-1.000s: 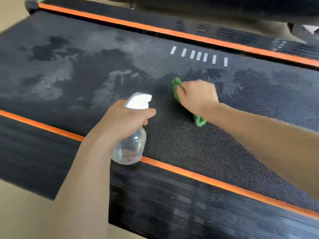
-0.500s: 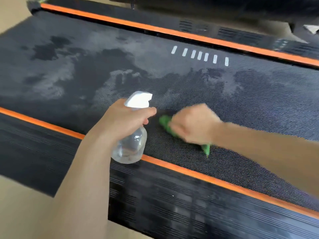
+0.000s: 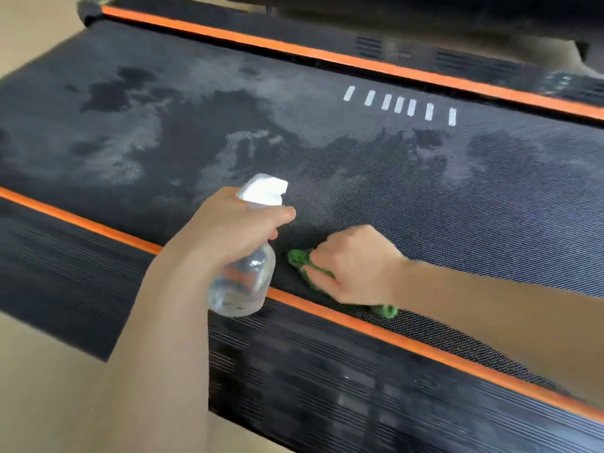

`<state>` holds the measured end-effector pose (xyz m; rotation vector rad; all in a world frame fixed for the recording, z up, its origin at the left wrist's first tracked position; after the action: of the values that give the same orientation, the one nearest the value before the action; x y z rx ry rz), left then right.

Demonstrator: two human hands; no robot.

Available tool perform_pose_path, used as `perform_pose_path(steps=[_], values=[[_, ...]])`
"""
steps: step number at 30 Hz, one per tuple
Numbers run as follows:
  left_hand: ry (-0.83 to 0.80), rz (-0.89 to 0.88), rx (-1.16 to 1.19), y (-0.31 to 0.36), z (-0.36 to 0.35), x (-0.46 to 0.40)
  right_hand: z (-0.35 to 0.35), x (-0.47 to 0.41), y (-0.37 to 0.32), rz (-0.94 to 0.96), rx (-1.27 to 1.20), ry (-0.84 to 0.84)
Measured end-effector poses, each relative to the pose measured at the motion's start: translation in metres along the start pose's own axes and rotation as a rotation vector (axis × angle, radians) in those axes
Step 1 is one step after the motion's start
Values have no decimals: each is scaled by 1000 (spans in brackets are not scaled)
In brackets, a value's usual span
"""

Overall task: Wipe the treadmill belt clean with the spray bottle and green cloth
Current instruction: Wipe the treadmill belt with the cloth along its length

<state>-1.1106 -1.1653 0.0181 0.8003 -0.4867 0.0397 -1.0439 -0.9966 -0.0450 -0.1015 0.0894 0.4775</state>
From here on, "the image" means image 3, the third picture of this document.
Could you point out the person's left hand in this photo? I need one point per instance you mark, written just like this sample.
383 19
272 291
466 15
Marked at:
226 231

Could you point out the person's right hand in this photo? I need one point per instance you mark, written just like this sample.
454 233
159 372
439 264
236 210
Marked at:
358 264

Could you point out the clear spray bottle white trigger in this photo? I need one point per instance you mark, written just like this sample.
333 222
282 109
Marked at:
240 287

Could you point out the green cloth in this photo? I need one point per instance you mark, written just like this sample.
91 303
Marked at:
299 260

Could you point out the black orange-striped treadmill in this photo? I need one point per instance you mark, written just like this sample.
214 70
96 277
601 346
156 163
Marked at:
424 9
377 160

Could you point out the person's left forearm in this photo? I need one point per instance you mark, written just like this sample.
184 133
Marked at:
160 363

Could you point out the person's right forearm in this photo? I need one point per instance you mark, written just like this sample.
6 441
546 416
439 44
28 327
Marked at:
509 320

